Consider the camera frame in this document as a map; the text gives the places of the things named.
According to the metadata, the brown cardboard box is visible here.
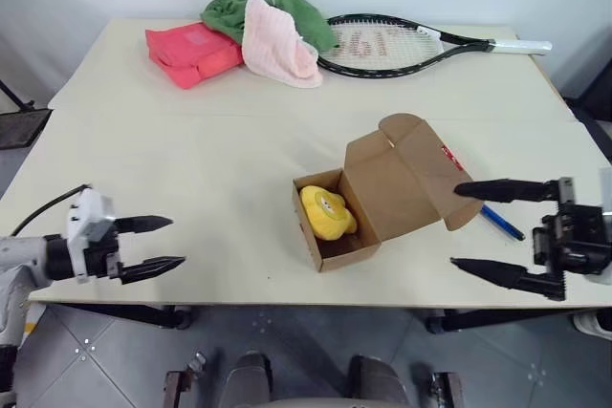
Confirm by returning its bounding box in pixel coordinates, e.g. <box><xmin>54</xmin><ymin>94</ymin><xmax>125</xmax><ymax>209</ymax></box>
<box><xmin>292</xmin><ymin>112</ymin><xmax>486</xmax><ymax>273</ymax></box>

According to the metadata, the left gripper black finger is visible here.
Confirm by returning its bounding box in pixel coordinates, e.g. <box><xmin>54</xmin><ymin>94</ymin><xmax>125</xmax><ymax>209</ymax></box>
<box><xmin>119</xmin><ymin>256</ymin><xmax>187</xmax><ymax>287</ymax></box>
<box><xmin>115</xmin><ymin>214</ymin><xmax>175</xmax><ymax>236</ymax></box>

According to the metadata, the black mesh stand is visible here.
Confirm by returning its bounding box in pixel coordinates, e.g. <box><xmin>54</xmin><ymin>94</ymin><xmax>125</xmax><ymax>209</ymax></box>
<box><xmin>0</xmin><ymin>77</ymin><xmax>54</xmax><ymax>151</ymax></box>

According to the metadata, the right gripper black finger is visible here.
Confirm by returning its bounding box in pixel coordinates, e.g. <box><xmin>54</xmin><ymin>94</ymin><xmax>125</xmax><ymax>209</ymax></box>
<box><xmin>449</xmin><ymin>257</ymin><xmax>566</xmax><ymax>298</ymax></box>
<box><xmin>452</xmin><ymin>178</ymin><xmax>560</xmax><ymax>204</ymax></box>

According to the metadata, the black tennis racket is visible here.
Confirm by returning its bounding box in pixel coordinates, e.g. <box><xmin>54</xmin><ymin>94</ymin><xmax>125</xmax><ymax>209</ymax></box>
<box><xmin>314</xmin><ymin>13</ymin><xmax>555</xmax><ymax>80</ymax></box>

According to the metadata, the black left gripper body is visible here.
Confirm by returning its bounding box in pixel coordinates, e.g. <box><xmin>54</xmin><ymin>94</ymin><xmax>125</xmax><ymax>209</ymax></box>
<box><xmin>83</xmin><ymin>226</ymin><xmax>125</xmax><ymax>281</ymax></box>

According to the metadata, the dark rounded shape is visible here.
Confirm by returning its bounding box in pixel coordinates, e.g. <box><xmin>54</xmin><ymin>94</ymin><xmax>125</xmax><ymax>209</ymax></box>
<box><xmin>223</xmin><ymin>352</ymin><xmax>274</xmax><ymax>408</ymax></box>
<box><xmin>347</xmin><ymin>354</ymin><xmax>408</xmax><ymax>408</ymax></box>

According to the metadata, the black table frame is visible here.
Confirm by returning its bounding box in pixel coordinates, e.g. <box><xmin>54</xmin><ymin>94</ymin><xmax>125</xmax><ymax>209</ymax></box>
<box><xmin>42</xmin><ymin>301</ymin><xmax>587</xmax><ymax>336</ymax></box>

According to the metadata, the red tape strip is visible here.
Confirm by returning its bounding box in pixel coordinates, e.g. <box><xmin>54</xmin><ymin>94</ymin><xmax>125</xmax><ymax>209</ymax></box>
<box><xmin>441</xmin><ymin>143</ymin><xmax>467</xmax><ymax>172</ymax></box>

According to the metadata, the blue pen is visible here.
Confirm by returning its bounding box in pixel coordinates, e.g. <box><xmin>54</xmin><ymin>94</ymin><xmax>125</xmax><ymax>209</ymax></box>
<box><xmin>479</xmin><ymin>204</ymin><xmax>527</xmax><ymax>243</ymax></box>

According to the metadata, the brown metal bracket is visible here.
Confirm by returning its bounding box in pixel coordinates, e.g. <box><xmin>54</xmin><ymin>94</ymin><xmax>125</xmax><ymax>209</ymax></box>
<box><xmin>428</xmin><ymin>369</ymin><xmax>464</xmax><ymax>408</ymax></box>
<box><xmin>164</xmin><ymin>352</ymin><xmax>208</xmax><ymax>408</ymax></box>

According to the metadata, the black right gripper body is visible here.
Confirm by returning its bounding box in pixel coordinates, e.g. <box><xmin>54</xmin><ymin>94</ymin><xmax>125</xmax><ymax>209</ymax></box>
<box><xmin>532</xmin><ymin>177</ymin><xmax>612</xmax><ymax>302</ymax></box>

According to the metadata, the red folded cloth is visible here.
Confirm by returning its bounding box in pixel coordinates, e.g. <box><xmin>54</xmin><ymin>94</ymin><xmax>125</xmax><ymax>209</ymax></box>
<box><xmin>144</xmin><ymin>21</ymin><xmax>247</xmax><ymax>91</ymax></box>

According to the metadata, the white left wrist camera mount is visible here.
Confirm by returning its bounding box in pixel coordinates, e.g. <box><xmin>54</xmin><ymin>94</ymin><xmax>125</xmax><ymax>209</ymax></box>
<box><xmin>65</xmin><ymin>187</ymin><xmax>119</xmax><ymax>284</ymax></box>

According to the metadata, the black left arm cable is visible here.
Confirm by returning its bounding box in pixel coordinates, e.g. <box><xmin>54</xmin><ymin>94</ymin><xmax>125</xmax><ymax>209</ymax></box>
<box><xmin>9</xmin><ymin>183</ymin><xmax>93</xmax><ymax>238</ymax></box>

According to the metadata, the yellow plush toy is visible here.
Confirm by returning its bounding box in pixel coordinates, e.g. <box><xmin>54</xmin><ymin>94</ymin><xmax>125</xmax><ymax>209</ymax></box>
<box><xmin>298</xmin><ymin>184</ymin><xmax>360</xmax><ymax>242</ymax></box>

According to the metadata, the green towel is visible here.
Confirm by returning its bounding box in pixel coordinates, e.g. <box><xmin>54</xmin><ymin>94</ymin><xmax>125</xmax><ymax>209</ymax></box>
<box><xmin>199</xmin><ymin>0</ymin><xmax>339</xmax><ymax>53</ymax></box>

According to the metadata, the white object under table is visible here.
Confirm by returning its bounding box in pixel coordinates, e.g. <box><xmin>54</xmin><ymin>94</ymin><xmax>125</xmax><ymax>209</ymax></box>
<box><xmin>572</xmin><ymin>311</ymin><xmax>612</xmax><ymax>338</ymax></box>

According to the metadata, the pink towel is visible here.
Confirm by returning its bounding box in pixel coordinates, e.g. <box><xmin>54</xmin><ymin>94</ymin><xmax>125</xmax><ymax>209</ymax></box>
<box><xmin>241</xmin><ymin>0</ymin><xmax>324</xmax><ymax>90</ymax></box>

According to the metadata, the black metal stand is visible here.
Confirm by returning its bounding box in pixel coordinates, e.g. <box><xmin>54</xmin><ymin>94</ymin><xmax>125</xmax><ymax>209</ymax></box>
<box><xmin>562</xmin><ymin>96</ymin><xmax>612</xmax><ymax>163</ymax></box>

